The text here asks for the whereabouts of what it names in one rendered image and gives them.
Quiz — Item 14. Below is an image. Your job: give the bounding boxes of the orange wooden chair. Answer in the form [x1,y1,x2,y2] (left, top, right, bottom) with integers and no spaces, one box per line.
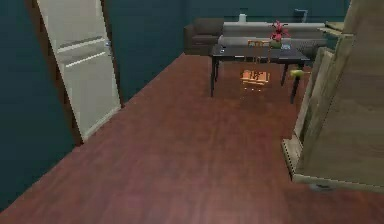
[239,39,272,92]

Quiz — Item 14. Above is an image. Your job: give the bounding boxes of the black table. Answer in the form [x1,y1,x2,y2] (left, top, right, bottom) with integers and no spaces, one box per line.
[209,44,311,105]

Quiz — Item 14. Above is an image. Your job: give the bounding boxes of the white room door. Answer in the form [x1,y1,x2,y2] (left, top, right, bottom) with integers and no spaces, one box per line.
[35,0,122,142]

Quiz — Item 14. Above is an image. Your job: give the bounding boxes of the light wooden cupboard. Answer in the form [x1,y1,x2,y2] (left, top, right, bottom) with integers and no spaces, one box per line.
[281,0,384,194]

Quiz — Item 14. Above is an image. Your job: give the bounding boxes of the red flower house plant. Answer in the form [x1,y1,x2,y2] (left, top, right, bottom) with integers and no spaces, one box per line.
[269,19,292,50]

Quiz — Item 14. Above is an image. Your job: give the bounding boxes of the dark brown armchair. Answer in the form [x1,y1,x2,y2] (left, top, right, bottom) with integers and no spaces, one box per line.
[183,17,225,57]

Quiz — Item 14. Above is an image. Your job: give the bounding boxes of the yellow green ball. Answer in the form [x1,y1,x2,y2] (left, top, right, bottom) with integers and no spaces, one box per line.
[289,69,305,80]

